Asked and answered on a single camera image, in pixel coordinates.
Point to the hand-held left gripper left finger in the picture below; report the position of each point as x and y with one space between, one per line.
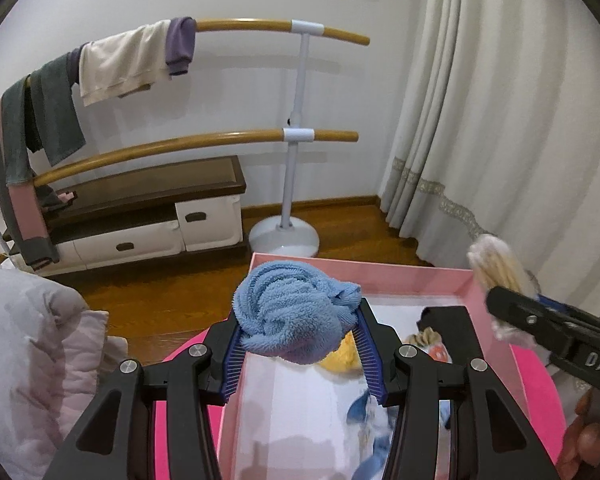
232 360

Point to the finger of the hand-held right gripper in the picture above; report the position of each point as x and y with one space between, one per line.
555 304
522 316

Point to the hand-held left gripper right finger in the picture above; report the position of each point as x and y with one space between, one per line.
370 360

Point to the yellow cloth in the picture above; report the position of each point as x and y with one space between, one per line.
342 355

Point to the light blue printed cloth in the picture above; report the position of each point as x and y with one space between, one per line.
372 415

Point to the cream sock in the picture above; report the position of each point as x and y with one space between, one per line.
497 265

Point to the leopard print scrunchie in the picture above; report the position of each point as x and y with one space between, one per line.
425 336

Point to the blue towel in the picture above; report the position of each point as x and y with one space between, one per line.
290 310

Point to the pink box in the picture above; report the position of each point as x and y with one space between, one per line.
420 277

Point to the person's right hand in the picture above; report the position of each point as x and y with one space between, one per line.
590 440

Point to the white paper sheet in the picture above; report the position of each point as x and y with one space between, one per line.
295 410

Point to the narrow white cabinet drawer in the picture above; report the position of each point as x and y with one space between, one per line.
210 222

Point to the wide white cabinet drawer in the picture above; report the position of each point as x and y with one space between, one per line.
120 245

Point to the low white brown cabinet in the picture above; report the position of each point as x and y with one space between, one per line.
155 180

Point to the grey pink quilt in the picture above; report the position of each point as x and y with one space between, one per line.
25 350

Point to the white embroidered curtain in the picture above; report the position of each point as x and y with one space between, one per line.
480 110

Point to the pink and grey cloth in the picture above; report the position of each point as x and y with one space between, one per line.
27 215

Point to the white barre stand round base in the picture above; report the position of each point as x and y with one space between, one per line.
296 85

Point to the dark grey towel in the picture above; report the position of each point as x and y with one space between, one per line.
55 110

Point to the cream cloth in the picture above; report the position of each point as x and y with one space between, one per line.
120 62

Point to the purple garment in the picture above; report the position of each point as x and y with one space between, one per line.
180 45

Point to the low wooden barre rail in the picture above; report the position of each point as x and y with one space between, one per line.
180 142

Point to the high wooden barre rail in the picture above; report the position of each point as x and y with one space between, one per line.
250 24

